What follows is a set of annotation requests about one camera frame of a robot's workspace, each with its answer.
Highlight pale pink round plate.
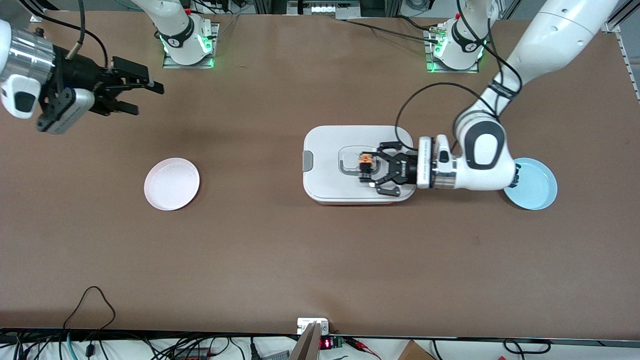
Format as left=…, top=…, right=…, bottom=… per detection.
left=144, top=157, right=201, bottom=211

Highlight orange push-button switch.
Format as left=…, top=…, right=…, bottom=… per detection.
left=357, top=153, right=377, bottom=187

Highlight flat black cable loop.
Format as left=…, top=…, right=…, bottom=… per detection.
left=502, top=338, right=552, bottom=357

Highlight white lunch box grey latches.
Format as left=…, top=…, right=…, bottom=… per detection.
left=302, top=125, right=417, bottom=205

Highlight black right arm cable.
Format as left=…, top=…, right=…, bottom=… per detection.
left=20, top=0, right=110, bottom=71

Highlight tall black cable loop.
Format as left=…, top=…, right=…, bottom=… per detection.
left=62, top=286, right=117, bottom=331

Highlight grey slanted bar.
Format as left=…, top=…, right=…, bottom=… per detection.
left=287, top=321, right=323, bottom=360

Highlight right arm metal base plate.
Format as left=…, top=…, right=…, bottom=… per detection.
left=162, top=22, right=220, bottom=70

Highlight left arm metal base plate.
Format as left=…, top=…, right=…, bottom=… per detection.
left=425, top=25, right=481, bottom=74

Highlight light blue round plate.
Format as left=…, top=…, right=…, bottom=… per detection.
left=502, top=157, right=558, bottom=211

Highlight white socket box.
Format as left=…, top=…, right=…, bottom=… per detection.
left=297, top=317, right=330, bottom=336

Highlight thin black tabletop cable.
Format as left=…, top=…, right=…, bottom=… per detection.
left=344, top=19, right=442, bottom=44

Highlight brown cardboard piece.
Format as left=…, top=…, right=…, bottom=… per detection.
left=397, top=340, right=436, bottom=360

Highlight metal equipment rack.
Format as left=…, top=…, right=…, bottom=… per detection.
left=252, top=0, right=403, bottom=21

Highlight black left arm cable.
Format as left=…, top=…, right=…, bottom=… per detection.
left=395, top=0, right=523, bottom=151

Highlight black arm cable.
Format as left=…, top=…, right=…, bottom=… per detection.
left=395, top=0, right=523, bottom=151
left=20, top=0, right=110, bottom=71

